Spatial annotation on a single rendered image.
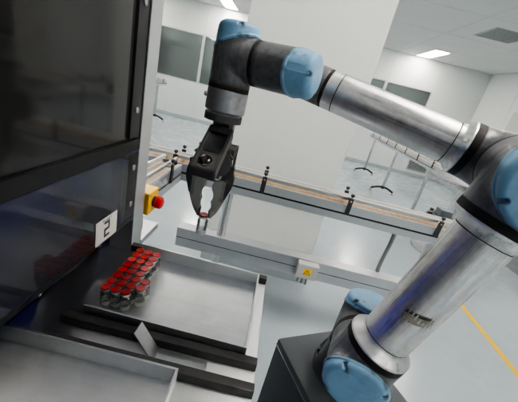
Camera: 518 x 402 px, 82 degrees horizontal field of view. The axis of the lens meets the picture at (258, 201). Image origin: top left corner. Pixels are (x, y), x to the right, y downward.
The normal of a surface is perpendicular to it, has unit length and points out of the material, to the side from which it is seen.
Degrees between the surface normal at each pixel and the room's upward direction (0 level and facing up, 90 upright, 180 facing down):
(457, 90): 90
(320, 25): 90
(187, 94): 90
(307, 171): 90
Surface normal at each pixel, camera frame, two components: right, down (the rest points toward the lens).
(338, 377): -0.44, 0.36
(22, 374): 0.23, -0.91
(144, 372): -0.09, 0.34
